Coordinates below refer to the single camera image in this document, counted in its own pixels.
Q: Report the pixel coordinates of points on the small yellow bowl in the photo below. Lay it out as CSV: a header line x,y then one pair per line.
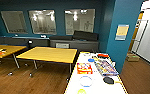
x,y
81,91

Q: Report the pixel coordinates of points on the grey white sofa cushion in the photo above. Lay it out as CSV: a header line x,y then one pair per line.
x,y
62,45

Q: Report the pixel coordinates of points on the dark grey sofa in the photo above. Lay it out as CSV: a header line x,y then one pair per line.
x,y
86,38

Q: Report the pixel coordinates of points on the small blue disc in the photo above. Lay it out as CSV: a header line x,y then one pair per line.
x,y
91,60

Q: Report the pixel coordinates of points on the orange red game box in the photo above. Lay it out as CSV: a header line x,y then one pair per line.
x,y
84,68

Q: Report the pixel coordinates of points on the interior glass window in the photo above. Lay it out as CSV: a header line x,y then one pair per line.
x,y
79,21
13,21
42,21

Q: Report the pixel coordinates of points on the wooden rectangular table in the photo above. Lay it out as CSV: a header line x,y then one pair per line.
x,y
49,55
11,49

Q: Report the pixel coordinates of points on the flat red item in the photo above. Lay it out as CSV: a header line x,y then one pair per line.
x,y
102,55

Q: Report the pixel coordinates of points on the clear bowl blue rim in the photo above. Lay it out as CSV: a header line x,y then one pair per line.
x,y
86,81

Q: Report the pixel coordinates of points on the blue board game box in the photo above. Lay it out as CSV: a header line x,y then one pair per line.
x,y
105,66

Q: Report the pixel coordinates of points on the small black item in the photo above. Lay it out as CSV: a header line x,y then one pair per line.
x,y
108,80

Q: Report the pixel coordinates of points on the yellow air hockey table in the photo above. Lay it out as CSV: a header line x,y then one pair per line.
x,y
101,88

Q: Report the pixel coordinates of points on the yellow pillar poster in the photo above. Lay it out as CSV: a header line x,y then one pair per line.
x,y
122,32

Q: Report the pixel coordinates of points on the long dark bench sofa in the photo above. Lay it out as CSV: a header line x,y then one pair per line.
x,y
17,40

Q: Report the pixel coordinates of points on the brown cardboard box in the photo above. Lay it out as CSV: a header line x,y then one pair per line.
x,y
133,57

